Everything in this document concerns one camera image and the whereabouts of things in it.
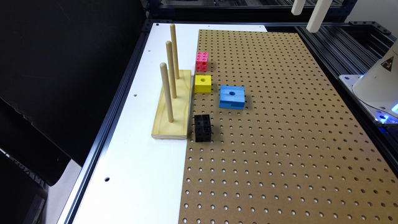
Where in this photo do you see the black linking cube block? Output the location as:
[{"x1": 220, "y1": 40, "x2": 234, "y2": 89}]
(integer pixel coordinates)
[{"x1": 194, "y1": 114, "x2": 212, "y2": 142}]

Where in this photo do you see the blue wooden block with hole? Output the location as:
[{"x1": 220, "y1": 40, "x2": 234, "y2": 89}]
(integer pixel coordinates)
[{"x1": 219, "y1": 85, "x2": 245, "y2": 110}]

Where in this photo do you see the yellow wooden block with hole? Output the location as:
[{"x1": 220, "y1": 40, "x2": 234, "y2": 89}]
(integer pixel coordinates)
[{"x1": 195, "y1": 75, "x2": 211, "y2": 93}]

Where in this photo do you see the pink linking cube block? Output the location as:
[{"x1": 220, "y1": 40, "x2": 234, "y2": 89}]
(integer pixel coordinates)
[{"x1": 195, "y1": 52, "x2": 208, "y2": 72}]

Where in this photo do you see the near wooden peg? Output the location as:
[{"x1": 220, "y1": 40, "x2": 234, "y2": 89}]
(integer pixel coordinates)
[{"x1": 160, "y1": 62, "x2": 174, "y2": 123}]

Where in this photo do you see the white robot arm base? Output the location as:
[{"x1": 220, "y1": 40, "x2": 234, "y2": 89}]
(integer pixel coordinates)
[{"x1": 339, "y1": 43, "x2": 397, "y2": 125}]

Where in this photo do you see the wooden peg stand base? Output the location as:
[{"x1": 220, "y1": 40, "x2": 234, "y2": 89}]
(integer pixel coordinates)
[{"x1": 151, "y1": 70, "x2": 192, "y2": 140}]

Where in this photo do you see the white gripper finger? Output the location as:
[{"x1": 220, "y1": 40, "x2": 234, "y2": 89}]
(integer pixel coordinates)
[
  {"x1": 306, "y1": 0, "x2": 333, "y2": 33},
  {"x1": 291, "y1": 0, "x2": 306, "y2": 16}
]

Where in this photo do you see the black aluminium table frame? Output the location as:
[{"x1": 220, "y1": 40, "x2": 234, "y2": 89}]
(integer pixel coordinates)
[{"x1": 59, "y1": 16, "x2": 397, "y2": 223}]

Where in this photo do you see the brown perforated pegboard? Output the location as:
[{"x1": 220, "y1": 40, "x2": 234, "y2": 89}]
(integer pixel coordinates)
[{"x1": 178, "y1": 30, "x2": 397, "y2": 223}]

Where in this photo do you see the far wooden peg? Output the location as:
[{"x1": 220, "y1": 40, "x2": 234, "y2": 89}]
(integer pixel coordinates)
[{"x1": 170, "y1": 23, "x2": 180, "y2": 80}]

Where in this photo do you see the black curtain sheet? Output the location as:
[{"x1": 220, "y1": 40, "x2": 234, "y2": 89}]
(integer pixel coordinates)
[{"x1": 1, "y1": 0, "x2": 146, "y2": 185}]

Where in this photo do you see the middle wooden peg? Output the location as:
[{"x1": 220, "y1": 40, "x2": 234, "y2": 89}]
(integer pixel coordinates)
[{"x1": 165, "y1": 40, "x2": 177, "y2": 98}]

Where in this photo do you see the wooden peg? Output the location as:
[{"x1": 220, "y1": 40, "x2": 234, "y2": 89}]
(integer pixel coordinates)
[
  {"x1": 165, "y1": 40, "x2": 177, "y2": 98},
  {"x1": 160, "y1": 62, "x2": 174, "y2": 123},
  {"x1": 170, "y1": 23, "x2": 180, "y2": 80}
]

